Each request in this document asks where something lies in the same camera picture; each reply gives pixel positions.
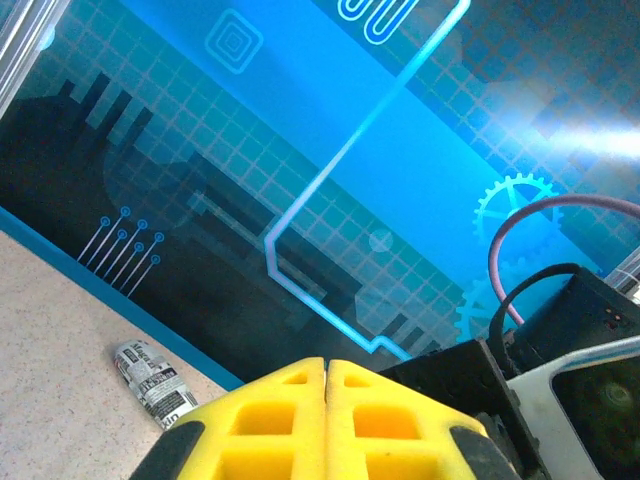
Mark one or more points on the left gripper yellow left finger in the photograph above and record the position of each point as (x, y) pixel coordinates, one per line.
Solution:
(260, 430)

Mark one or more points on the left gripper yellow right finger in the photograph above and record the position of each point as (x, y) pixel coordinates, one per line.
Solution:
(390, 430)

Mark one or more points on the newspaper print roll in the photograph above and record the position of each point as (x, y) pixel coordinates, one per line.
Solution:
(150, 380)

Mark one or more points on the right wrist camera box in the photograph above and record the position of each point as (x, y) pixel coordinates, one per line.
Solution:
(600, 400)

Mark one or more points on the aluminium frame post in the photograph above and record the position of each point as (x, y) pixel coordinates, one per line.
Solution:
(20, 45)

